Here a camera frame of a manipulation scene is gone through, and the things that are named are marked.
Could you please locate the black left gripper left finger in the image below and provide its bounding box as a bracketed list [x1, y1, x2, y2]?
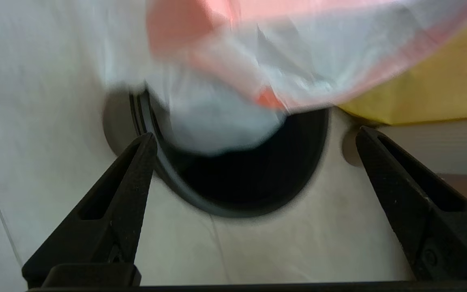
[21, 132, 158, 289]

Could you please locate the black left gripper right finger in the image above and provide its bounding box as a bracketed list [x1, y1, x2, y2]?
[355, 126, 467, 281]

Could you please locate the white red-print trash bag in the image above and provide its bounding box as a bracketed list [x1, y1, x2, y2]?
[103, 0, 467, 157]

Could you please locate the yellow fabric tote bag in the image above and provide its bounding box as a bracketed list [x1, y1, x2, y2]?
[336, 7, 467, 126]

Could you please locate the black trash bin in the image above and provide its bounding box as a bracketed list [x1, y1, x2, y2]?
[128, 88, 330, 219]

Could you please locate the beige ribbed bin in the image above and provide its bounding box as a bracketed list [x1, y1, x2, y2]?
[341, 117, 467, 176]

